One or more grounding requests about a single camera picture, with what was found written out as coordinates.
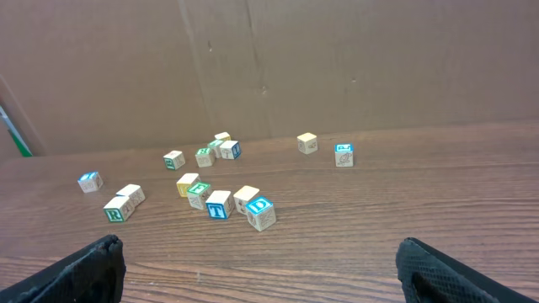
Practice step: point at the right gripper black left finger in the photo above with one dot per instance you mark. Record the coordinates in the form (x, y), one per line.
(95, 273)

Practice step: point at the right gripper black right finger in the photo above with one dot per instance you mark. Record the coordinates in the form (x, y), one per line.
(430, 276)

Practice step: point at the blue T letter block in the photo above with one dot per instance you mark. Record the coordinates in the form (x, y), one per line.
(220, 204)

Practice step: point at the yellow-top wooden block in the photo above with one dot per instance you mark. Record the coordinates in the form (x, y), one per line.
(243, 196)

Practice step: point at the blue D letter block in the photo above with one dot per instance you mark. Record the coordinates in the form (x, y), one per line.
(261, 213)

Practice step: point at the green R letter block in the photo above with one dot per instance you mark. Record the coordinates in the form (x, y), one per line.
(119, 209)

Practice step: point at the plain top wooden block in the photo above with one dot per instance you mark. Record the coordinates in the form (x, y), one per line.
(134, 193)

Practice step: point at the plain wooden block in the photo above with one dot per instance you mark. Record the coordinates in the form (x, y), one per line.
(223, 136)
(134, 193)

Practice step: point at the blue-top block far left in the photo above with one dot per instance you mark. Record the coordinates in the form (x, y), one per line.
(90, 182)

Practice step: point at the yellow-sided wooden block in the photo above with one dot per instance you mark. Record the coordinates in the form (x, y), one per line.
(186, 181)

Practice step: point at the green F letter block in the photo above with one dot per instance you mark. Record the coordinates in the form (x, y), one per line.
(198, 194)

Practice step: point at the green B letter block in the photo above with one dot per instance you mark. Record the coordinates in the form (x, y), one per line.
(174, 160)

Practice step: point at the green strip at left edge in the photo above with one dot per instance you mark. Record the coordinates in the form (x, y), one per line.
(17, 138)

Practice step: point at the blue P letter block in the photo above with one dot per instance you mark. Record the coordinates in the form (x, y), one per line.
(344, 155)

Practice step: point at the green-top R block rear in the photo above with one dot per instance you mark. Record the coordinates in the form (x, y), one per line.
(205, 157)

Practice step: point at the green L letter block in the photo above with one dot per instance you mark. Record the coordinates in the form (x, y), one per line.
(215, 147)

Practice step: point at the yellow-top block far right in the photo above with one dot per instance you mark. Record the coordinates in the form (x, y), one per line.
(307, 143)

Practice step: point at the blue-sided wooden block rear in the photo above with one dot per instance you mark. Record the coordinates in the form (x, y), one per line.
(230, 150)

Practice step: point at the rear plain wooden block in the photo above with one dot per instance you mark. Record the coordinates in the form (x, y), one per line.
(223, 136)

